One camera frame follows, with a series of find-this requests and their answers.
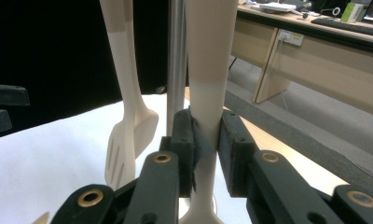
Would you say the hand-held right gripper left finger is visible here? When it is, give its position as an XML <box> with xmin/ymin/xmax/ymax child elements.
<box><xmin>160</xmin><ymin>108</ymin><xmax>214</xmax><ymax>199</ymax></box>

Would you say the beige slotted spoon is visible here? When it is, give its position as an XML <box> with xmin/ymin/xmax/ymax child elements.
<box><xmin>178</xmin><ymin>0</ymin><xmax>240</xmax><ymax>224</ymax></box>

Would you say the white table cloth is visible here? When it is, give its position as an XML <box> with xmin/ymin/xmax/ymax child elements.
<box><xmin>0</xmin><ymin>92</ymin><xmax>249</xmax><ymax>224</ymax></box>

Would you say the black keyboard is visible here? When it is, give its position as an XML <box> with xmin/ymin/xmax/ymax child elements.
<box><xmin>311</xmin><ymin>17</ymin><xmax>373</xmax><ymax>38</ymax></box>

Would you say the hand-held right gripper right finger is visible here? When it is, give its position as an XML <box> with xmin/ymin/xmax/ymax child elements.
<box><xmin>216</xmin><ymin>109</ymin><xmax>259</xmax><ymax>199</ymax></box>

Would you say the black curtain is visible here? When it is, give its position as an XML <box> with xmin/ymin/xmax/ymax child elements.
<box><xmin>0</xmin><ymin>0</ymin><xmax>188</xmax><ymax>141</ymax></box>

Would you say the stack of white papers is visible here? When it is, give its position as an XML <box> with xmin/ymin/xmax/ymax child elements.
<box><xmin>258</xmin><ymin>1</ymin><xmax>297</xmax><ymax>13</ymax></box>

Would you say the green and white box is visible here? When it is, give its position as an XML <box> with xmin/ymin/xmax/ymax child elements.
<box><xmin>340</xmin><ymin>2</ymin><xmax>367</xmax><ymax>23</ymax></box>

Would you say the light wooden desk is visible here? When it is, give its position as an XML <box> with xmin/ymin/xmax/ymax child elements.
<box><xmin>230</xmin><ymin>4</ymin><xmax>373</xmax><ymax>119</ymax></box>

